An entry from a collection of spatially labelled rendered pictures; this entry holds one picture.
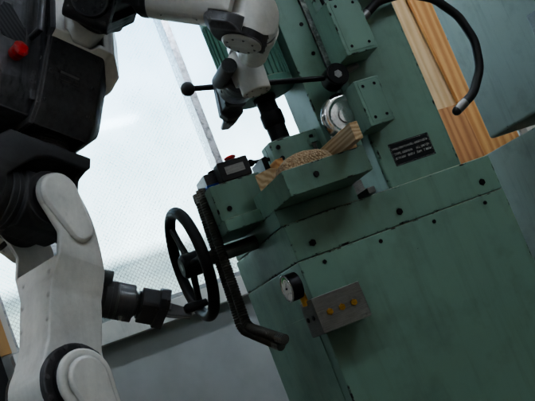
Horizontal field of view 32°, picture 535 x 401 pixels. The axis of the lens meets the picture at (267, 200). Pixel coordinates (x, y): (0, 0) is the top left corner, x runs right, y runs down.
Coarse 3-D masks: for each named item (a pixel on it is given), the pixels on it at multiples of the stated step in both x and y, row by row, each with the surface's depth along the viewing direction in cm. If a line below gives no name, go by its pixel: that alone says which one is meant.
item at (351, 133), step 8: (344, 128) 207; (352, 128) 204; (336, 136) 212; (344, 136) 208; (352, 136) 205; (360, 136) 204; (328, 144) 217; (336, 144) 213; (344, 144) 210; (352, 144) 208; (336, 152) 214
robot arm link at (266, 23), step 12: (240, 0) 178; (252, 0) 177; (264, 0) 178; (240, 12) 177; (252, 12) 177; (264, 12) 178; (276, 12) 181; (252, 24) 176; (264, 24) 178; (276, 24) 182; (252, 36) 176; (264, 36) 179; (276, 36) 186; (264, 48) 180; (252, 60) 194
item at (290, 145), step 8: (288, 136) 242; (296, 136) 242; (304, 136) 242; (272, 144) 239; (280, 144) 240; (288, 144) 241; (296, 144) 241; (304, 144) 242; (320, 144) 243; (264, 152) 243; (272, 152) 239; (280, 152) 239; (288, 152) 240; (296, 152) 241; (272, 160) 240
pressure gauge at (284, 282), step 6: (282, 276) 206; (288, 276) 205; (294, 276) 205; (282, 282) 208; (288, 282) 204; (294, 282) 204; (300, 282) 205; (282, 288) 209; (288, 288) 206; (294, 288) 204; (300, 288) 205; (288, 294) 207; (294, 294) 205; (300, 294) 205; (288, 300) 208; (294, 300) 206; (300, 300) 207; (306, 300) 206
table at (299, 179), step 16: (320, 160) 210; (336, 160) 211; (352, 160) 212; (368, 160) 213; (288, 176) 206; (304, 176) 207; (320, 176) 209; (336, 176) 210; (352, 176) 211; (272, 192) 214; (288, 192) 206; (304, 192) 207; (320, 192) 216; (272, 208) 218; (224, 224) 223; (240, 224) 223; (256, 224) 228; (224, 240) 234
